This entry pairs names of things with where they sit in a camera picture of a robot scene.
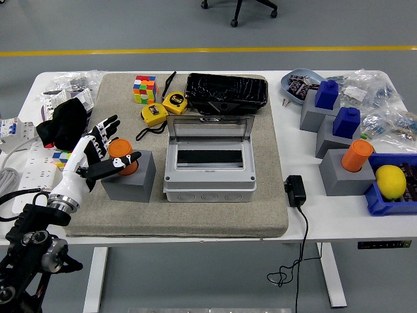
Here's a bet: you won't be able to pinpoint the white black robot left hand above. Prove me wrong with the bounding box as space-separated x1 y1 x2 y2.
51 114 143 200

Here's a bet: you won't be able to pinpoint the orange cylinder battery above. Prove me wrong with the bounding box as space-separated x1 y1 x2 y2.
107 138 139 176
341 139 375 173

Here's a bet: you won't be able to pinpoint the clear hinged box lid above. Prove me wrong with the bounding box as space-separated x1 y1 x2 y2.
165 113 255 144

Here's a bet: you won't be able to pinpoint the grey plastic junction box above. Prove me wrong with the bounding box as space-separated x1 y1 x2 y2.
162 140 258 203

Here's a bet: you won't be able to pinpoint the small colourful puzzle cube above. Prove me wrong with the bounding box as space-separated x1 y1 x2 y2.
51 150 72 171

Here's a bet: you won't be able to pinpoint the white power strip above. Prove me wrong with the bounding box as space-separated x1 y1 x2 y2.
12 140 59 215

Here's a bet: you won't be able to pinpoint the black power adapter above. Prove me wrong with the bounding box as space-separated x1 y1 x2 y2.
35 97 89 150

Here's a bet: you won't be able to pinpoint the grey block with round hole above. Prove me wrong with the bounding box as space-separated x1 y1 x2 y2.
100 150 157 203

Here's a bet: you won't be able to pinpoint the white circuit breaker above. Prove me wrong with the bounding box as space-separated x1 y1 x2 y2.
0 117 35 154

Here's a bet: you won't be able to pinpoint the white terminal block packs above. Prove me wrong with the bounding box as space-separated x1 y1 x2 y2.
40 88 95 121

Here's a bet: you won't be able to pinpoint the clear plastic bags of parts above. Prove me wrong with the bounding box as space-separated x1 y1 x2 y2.
42 70 105 98

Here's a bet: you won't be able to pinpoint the yellow tape measure square label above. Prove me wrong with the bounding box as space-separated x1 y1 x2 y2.
135 102 170 142

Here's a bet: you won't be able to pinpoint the large colourful puzzle cube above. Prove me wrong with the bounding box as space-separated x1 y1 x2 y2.
132 75 158 105

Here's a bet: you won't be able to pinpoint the yellow tape measure round label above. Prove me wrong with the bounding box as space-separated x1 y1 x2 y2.
161 70 189 115

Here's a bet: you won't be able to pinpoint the white table leg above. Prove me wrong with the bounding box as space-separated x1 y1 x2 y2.
83 246 109 313
317 243 348 308

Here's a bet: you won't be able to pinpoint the grey-brown fabric mat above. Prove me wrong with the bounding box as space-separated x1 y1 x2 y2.
60 72 290 238

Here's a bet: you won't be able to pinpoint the black plastic tray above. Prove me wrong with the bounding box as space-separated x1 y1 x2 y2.
184 72 269 115

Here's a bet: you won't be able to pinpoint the blue-grey bowl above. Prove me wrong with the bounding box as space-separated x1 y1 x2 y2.
280 68 326 107

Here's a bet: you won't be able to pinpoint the black office chair base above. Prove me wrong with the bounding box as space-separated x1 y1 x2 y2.
200 0 279 27

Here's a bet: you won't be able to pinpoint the dark snack packets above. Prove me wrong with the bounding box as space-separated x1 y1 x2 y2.
288 74 320 100

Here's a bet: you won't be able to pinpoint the grey block holder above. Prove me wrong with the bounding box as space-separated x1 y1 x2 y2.
315 113 362 159
318 148 377 196
299 89 341 133

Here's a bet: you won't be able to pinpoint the blue plastic block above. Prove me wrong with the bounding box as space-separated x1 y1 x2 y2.
314 80 341 110
332 106 362 140

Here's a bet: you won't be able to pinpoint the clear bags of blue parts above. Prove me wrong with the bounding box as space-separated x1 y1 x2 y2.
325 68 417 144

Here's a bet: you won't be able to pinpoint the blue plastic bin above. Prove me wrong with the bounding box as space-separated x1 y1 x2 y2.
364 153 417 216

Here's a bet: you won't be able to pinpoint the yellow lemon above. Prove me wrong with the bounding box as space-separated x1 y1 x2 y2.
375 164 407 200

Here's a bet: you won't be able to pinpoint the black table control panel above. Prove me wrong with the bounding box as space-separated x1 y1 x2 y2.
357 240 412 250

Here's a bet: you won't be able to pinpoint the dark packets in bin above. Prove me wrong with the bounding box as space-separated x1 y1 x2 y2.
399 162 417 203

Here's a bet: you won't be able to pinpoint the grey coiled cable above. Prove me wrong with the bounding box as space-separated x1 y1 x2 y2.
0 135 42 196

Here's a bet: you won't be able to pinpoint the black triangular bracket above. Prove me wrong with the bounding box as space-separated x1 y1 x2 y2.
208 100 240 113

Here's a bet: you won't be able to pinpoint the black adapter cord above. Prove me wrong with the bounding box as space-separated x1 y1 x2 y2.
266 205 323 313

